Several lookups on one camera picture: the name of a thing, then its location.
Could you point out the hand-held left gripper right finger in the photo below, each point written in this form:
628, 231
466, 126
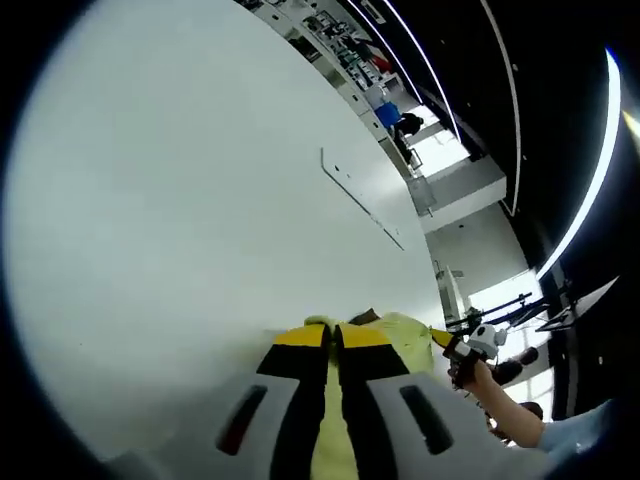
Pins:
360, 395

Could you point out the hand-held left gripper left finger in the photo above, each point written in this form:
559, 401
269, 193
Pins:
295, 400

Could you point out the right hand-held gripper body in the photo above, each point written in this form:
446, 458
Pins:
482, 340

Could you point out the yellow blue black garment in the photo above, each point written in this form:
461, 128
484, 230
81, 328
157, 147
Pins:
405, 345

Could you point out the person's right hand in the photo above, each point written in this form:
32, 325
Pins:
477, 375

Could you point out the grey mesh office chair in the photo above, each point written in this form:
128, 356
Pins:
422, 195

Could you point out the person in light blue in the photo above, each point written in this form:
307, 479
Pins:
590, 440

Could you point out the long white workbench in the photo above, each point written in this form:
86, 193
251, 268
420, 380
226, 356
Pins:
367, 120

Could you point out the long curved ceiling light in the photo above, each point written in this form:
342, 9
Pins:
611, 135

